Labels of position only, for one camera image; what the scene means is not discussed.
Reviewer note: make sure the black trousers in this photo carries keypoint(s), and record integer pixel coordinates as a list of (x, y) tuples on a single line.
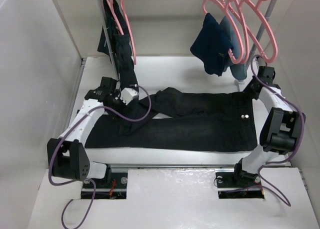
[(174, 120)]

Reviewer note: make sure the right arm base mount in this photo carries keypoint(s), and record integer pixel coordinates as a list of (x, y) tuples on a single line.
[(232, 186)]

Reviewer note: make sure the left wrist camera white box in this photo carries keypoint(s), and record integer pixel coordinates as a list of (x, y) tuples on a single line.
[(127, 95)]

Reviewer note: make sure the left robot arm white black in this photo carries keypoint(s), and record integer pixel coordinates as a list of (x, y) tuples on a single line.
[(66, 154)]

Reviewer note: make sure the white clothes rack frame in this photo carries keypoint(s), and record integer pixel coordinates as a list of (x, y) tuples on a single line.
[(252, 21)]

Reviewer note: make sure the light blue jeans hanging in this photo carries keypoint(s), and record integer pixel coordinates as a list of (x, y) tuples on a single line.
[(238, 71)]

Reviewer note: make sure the pink empty hanger right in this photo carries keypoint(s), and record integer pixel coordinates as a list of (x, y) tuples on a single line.
[(254, 40)]

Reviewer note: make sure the pink hanger far left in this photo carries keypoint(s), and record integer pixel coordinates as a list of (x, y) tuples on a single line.
[(110, 4)]

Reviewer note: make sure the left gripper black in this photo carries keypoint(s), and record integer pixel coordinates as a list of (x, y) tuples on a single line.
[(117, 95)]

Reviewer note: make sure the dark trousers hanging left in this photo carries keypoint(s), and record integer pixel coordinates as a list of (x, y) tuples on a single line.
[(120, 46)]

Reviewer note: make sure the navy blue trousers hanging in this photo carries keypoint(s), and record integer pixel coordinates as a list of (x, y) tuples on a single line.
[(211, 46)]

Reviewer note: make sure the pink hanger with navy trousers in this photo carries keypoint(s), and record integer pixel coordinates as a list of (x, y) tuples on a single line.
[(218, 3)]

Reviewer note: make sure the pink hanger with jeans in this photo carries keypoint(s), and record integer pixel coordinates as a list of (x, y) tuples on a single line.
[(246, 24)]

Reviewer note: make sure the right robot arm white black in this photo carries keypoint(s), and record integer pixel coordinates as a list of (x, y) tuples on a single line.
[(281, 133)]

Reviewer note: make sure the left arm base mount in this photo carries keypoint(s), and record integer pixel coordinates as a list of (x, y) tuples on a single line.
[(114, 187)]

